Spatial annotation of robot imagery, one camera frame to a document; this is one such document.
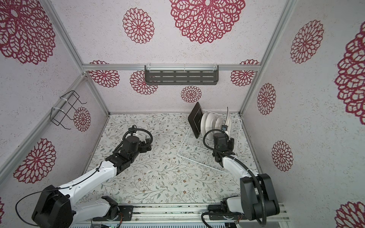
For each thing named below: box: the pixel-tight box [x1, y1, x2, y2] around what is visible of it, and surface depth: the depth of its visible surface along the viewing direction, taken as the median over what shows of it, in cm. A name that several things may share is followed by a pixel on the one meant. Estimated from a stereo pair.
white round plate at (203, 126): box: [200, 112, 208, 138], surface depth 98 cm
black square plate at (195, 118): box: [187, 101, 204, 139], surface depth 97 cm
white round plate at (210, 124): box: [205, 112, 217, 142], surface depth 96 cm
